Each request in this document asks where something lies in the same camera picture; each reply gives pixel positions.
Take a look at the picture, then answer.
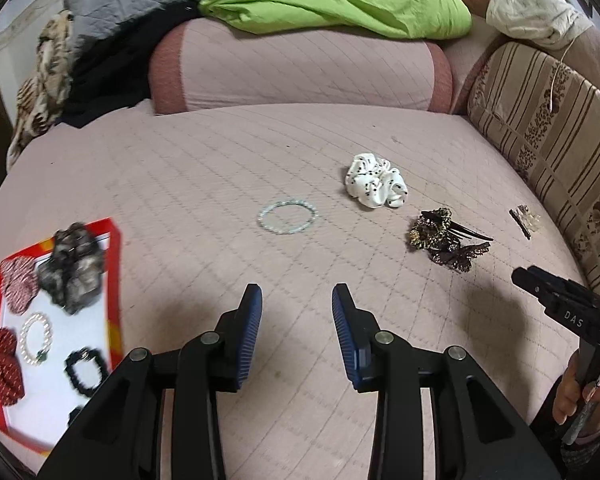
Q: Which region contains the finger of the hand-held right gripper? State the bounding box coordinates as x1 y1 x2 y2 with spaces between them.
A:
511 267 600 346
527 265 600 324

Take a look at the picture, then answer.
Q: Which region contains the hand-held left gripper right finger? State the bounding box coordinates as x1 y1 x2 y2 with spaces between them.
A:
331 283 563 480

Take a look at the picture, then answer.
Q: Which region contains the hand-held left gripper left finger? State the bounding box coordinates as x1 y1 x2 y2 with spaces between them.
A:
37 282 263 480

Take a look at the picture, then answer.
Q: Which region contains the pale bead bracelet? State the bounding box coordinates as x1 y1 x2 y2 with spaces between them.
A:
257 200 320 235

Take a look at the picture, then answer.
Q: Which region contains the white dotted scrunchie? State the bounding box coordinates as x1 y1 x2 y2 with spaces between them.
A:
344 152 410 209

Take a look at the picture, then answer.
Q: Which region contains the red box lid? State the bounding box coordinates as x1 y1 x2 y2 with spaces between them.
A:
0 217 123 458

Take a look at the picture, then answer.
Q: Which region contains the black bead bracelet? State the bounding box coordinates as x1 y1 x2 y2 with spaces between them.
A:
63 346 112 388

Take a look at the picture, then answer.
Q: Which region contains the grey sheer scrunchie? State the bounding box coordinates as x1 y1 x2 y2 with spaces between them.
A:
36 222 106 317

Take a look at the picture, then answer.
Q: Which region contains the white pearl bracelet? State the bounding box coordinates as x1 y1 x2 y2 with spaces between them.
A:
19 312 54 367

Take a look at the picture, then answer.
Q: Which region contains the red checked scrunchie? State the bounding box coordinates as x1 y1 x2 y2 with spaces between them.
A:
0 256 43 315

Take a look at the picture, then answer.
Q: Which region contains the red dotted scrunchie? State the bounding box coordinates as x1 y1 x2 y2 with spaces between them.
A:
0 327 26 405

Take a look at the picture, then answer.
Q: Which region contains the person's right forearm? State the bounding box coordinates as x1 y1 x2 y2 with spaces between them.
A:
527 410 600 480

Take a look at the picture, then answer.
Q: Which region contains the person's right hand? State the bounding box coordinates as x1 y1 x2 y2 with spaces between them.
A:
551 347 600 443

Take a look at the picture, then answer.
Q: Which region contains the clear claw clip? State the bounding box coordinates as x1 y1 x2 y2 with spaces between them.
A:
522 205 543 233

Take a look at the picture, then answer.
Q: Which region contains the black bobby pin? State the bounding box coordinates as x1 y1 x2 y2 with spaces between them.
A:
509 208 532 240

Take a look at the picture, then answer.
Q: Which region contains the brown leaf hair clip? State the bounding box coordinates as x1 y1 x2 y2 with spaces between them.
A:
427 240 492 274

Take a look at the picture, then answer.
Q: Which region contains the black hair clip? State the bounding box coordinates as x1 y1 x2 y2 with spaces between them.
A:
422 211 495 243

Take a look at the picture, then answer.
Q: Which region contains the gold lace scrunchie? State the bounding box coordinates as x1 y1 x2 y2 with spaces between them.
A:
407 206 456 251

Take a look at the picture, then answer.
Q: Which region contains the striped floral cushion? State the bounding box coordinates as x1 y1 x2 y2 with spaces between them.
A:
466 40 600 301

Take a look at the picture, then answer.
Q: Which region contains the pink quilted bed cover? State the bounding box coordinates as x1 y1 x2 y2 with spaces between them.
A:
0 102 600 480

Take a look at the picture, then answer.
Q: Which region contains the pink bolster cushion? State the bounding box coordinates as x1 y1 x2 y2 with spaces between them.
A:
148 16 453 116

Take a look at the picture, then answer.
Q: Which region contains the white crumpled cloth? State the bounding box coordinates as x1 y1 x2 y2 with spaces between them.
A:
486 0 593 51

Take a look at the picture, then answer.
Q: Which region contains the black cloth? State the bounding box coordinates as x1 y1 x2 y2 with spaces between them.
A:
60 5 201 128

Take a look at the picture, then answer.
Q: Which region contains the brown patterned blanket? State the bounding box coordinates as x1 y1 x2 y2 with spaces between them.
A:
6 10 76 171

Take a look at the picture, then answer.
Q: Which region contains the green cloth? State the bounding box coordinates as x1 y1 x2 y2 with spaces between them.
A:
198 0 473 41

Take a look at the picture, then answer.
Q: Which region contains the white cable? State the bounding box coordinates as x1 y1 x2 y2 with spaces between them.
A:
547 35 581 111

